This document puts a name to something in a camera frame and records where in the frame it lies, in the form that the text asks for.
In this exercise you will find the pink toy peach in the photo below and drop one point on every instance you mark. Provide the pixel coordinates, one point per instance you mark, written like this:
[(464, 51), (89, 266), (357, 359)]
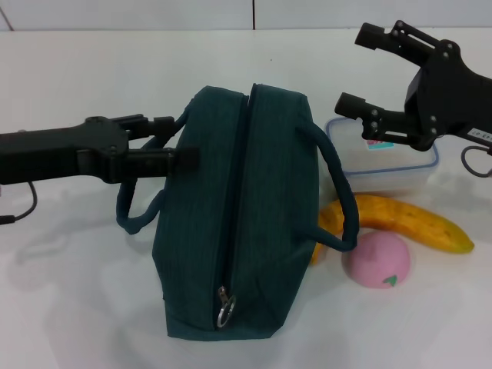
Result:
[(376, 261)]

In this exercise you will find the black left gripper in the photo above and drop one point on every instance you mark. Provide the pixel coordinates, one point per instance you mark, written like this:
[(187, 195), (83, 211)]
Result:
[(57, 153)]

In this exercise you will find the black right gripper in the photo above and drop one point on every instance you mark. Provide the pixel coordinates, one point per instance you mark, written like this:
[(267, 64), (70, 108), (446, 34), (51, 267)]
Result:
[(449, 100)]

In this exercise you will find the dark teal fabric bag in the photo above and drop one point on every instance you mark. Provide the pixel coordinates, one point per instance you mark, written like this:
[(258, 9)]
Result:
[(269, 192)]

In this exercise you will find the clear container with blue lid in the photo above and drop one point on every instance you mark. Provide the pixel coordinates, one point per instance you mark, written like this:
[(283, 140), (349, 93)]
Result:
[(384, 165)]

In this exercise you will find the yellow banana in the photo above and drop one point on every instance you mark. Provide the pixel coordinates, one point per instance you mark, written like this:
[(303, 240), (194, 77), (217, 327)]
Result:
[(415, 223)]

